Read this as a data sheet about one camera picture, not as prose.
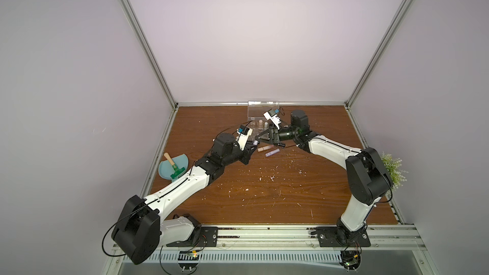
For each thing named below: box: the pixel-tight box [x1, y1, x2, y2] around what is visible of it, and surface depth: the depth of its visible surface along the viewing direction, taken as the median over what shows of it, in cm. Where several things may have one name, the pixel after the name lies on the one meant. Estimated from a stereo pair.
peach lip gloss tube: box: [257, 145, 274, 153], surface depth 99 cm
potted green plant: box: [381, 151, 409, 190], surface depth 74 cm
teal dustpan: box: [158, 153, 190, 183], surface depth 95 cm
